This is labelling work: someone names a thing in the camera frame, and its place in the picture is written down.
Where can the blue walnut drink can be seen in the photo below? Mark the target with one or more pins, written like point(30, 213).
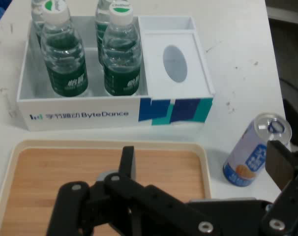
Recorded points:
point(247, 157)

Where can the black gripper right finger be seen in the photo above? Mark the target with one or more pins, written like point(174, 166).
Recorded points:
point(279, 164)

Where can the white ByteDance organizer box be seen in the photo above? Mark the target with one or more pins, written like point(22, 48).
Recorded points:
point(85, 114)

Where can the green label water bottle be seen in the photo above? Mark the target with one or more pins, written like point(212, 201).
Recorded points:
point(63, 59)
point(36, 14)
point(102, 22)
point(122, 56)

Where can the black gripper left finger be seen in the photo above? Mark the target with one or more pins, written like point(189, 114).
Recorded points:
point(129, 194)

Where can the wooden tray with cream rim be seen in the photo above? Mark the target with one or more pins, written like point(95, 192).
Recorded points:
point(53, 167)

